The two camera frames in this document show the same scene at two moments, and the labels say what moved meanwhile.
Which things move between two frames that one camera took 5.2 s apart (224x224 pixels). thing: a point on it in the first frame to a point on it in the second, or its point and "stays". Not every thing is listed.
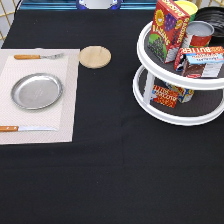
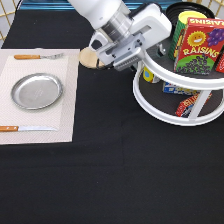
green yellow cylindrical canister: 188,8 to 179,27
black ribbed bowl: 213,15 to 174,10
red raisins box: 168,29 to 200,46
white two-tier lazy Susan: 166,95 stays
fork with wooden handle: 36,56 stays
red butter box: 198,55 to 219,65
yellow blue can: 184,94 to 149,76
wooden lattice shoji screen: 7,16 stays
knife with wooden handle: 26,128 stays
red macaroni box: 164,96 to 186,107
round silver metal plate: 36,91 stays
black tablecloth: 122,167 stays
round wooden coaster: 95,57 stays
